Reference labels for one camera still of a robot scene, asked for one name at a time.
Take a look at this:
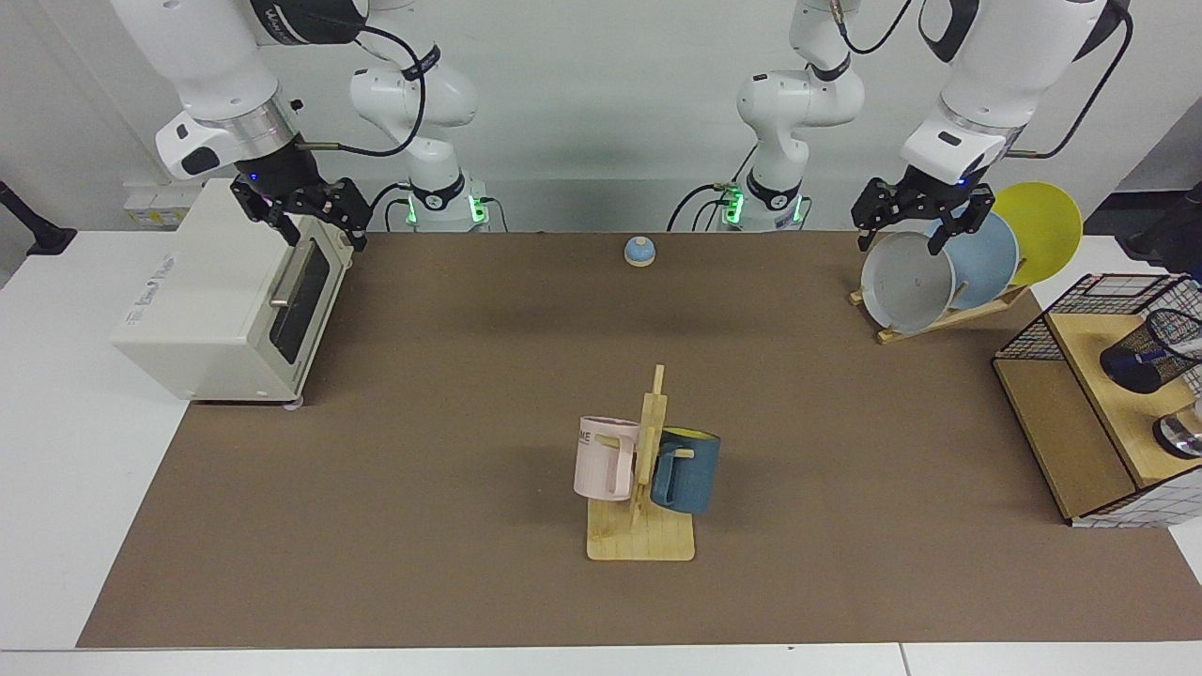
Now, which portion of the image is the white marker with blue cap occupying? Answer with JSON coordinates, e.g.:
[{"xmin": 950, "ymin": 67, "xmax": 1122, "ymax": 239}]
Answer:
[{"xmin": 1127, "ymin": 340, "xmax": 1202, "ymax": 367}]

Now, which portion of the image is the black clamp stand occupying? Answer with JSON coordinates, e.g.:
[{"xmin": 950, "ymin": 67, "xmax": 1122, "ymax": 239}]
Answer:
[{"xmin": 0, "ymin": 178, "xmax": 78, "ymax": 256}]

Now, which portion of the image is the wooden plate rack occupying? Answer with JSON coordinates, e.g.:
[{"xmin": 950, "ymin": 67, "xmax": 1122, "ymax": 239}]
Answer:
[{"xmin": 850, "ymin": 282, "xmax": 1031, "ymax": 346}]

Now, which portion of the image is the light blue plate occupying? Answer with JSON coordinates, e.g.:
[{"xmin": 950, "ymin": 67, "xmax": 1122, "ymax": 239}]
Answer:
[{"xmin": 925, "ymin": 211, "xmax": 1020, "ymax": 311}]

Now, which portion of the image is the wire basket with wooden floor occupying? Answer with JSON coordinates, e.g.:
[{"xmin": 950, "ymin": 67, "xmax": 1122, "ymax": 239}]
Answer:
[{"xmin": 993, "ymin": 273, "xmax": 1202, "ymax": 529}]

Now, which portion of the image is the black mesh pen holder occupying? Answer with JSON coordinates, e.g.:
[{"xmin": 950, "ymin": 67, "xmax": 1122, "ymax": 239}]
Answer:
[{"xmin": 1099, "ymin": 308, "xmax": 1202, "ymax": 395}]

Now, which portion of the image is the wooden cup stand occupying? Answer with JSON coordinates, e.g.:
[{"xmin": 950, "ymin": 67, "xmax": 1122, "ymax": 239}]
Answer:
[{"xmin": 587, "ymin": 364, "xmax": 697, "ymax": 562}]

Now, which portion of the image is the grey plate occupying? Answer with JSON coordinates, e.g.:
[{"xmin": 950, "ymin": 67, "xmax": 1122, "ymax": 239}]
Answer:
[{"xmin": 861, "ymin": 231, "xmax": 957, "ymax": 334}]

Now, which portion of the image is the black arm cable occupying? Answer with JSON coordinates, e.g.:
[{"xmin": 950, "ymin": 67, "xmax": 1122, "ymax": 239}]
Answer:
[
  {"xmin": 840, "ymin": 0, "xmax": 1133, "ymax": 161},
  {"xmin": 296, "ymin": 0, "xmax": 428, "ymax": 159}
]

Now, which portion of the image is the black equipment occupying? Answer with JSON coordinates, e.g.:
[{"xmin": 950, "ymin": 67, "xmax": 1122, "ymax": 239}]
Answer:
[{"xmin": 1116, "ymin": 183, "xmax": 1202, "ymax": 283}]

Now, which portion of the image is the silver round lid knob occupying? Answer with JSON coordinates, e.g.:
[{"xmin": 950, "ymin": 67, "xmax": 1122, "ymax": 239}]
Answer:
[{"xmin": 1152, "ymin": 399, "xmax": 1202, "ymax": 460}]

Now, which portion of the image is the pink cup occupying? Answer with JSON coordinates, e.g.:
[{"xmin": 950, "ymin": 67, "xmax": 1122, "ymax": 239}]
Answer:
[{"xmin": 574, "ymin": 416, "xmax": 641, "ymax": 502}]

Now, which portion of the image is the yellow plate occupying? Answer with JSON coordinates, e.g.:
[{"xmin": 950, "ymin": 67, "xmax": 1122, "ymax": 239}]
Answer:
[{"xmin": 991, "ymin": 181, "xmax": 1084, "ymax": 287}]

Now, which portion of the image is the black base cable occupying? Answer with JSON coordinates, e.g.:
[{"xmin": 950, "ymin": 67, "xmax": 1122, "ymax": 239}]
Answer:
[
  {"xmin": 366, "ymin": 183, "xmax": 414, "ymax": 233},
  {"xmin": 668, "ymin": 146, "xmax": 760, "ymax": 233}
]

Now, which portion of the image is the brown table cloth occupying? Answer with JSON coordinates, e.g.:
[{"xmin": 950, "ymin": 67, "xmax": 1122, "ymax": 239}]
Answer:
[{"xmin": 77, "ymin": 232, "xmax": 1202, "ymax": 649}]

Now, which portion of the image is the pale toaster oven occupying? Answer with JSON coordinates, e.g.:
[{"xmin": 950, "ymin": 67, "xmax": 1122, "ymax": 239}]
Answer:
[{"xmin": 111, "ymin": 178, "xmax": 356, "ymax": 409}]

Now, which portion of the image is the dark blue cup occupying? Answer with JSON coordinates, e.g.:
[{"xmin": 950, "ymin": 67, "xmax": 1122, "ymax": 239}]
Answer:
[{"xmin": 650, "ymin": 427, "xmax": 722, "ymax": 515}]

